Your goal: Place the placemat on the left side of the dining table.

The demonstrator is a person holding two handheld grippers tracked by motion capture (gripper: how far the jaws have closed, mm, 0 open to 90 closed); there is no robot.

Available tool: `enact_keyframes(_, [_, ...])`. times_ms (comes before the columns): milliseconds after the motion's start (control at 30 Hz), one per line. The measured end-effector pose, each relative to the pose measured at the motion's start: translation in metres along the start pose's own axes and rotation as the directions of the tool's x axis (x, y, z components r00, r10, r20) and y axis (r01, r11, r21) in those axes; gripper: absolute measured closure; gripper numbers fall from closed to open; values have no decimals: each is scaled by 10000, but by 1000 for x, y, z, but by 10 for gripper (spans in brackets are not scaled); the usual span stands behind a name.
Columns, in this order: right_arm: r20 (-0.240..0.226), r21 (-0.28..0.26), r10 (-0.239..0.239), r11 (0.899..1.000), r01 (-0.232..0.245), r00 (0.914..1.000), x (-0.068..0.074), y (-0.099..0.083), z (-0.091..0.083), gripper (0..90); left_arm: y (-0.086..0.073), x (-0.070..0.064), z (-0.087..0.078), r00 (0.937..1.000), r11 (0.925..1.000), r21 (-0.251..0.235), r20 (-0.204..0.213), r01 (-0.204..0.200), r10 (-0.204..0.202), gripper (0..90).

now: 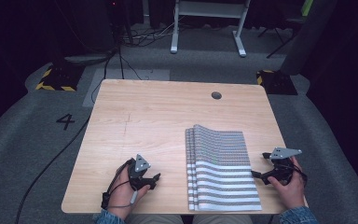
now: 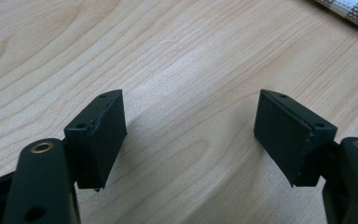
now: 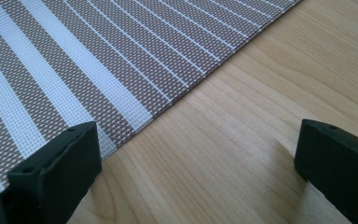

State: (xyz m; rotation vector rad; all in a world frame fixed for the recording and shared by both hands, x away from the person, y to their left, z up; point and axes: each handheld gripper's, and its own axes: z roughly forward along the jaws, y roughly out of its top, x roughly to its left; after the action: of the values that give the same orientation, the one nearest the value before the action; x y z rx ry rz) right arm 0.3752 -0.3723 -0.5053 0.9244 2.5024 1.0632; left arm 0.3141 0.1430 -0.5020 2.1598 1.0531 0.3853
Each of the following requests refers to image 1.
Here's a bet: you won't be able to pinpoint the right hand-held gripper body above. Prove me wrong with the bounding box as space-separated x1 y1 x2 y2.
266 147 303 187

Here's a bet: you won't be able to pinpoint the grey striped folded cloth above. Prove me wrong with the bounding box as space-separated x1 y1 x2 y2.
185 123 263 212

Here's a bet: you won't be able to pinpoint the bundle of floor cables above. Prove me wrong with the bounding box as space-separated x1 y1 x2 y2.
120 15 187 49

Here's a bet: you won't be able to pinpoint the grey round stand base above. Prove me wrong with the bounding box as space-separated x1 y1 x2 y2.
62 53 111 65

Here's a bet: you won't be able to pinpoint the person's right hand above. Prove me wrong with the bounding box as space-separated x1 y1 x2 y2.
267 156 308 210

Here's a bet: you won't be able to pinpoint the long black floor cable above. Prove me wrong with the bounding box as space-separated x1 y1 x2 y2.
14 46 122 224

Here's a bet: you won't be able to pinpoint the black tripod legs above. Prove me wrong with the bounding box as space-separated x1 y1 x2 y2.
256 17 302 60

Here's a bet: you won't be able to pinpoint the black yellow striped stand base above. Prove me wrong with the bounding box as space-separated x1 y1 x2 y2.
255 69 299 96
34 63 87 92

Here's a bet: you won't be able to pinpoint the white desk frame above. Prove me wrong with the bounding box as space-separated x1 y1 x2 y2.
170 0 252 58

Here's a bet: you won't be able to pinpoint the grey wrist strap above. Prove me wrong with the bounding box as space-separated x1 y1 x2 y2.
107 189 140 209

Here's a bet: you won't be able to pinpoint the grey padded stand pole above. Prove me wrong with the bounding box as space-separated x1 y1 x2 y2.
280 0 338 77

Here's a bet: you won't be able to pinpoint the person's left hand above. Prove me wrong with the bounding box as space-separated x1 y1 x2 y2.
106 164 152 220

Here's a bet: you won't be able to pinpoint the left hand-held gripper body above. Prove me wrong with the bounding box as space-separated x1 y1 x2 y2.
127 153 154 191

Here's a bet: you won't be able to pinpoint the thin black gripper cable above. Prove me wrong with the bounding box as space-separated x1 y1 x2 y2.
288 160 309 186

